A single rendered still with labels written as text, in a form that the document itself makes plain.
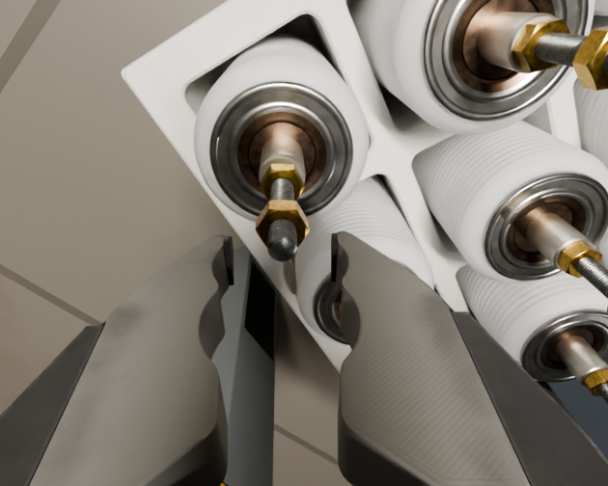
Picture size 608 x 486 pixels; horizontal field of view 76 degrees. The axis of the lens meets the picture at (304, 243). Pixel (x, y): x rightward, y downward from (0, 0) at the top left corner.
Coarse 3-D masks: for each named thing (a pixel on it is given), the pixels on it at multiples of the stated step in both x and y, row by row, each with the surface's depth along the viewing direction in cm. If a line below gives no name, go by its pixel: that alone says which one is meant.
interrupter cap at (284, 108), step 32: (256, 96) 19; (288, 96) 19; (320, 96) 19; (224, 128) 20; (256, 128) 20; (288, 128) 20; (320, 128) 20; (224, 160) 21; (256, 160) 21; (320, 160) 21; (352, 160) 21; (224, 192) 21; (256, 192) 22; (320, 192) 22
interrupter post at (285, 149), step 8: (280, 136) 20; (288, 136) 20; (272, 144) 19; (280, 144) 19; (288, 144) 19; (296, 144) 20; (264, 152) 19; (272, 152) 18; (280, 152) 18; (288, 152) 18; (296, 152) 19; (264, 160) 18; (272, 160) 18; (280, 160) 18; (288, 160) 18; (296, 160) 18; (264, 168) 18; (296, 168) 18; (304, 168) 18; (304, 176) 18
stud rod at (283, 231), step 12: (276, 180) 17; (288, 180) 17; (276, 192) 16; (288, 192) 16; (276, 228) 13; (288, 228) 13; (276, 240) 13; (288, 240) 13; (276, 252) 13; (288, 252) 13
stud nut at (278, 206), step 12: (276, 204) 14; (288, 204) 14; (264, 216) 14; (276, 216) 14; (288, 216) 14; (300, 216) 14; (264, 228) 14; (300, 228) 14; (264, 240) 14; (300, 240) 14
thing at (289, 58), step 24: (264, 48) 22; (288, 48) 22; (312, 48) 27; (240, 72) 19; (264, 72) 19; (288, 72) 19; (312, 72) 19; (336, 72) 22; (216, 96) 19; (336, 96) 19; (360, 120) 20; (360, 144) 21; (360, 168) 22; (216, 192) 22; (312, 216) 23
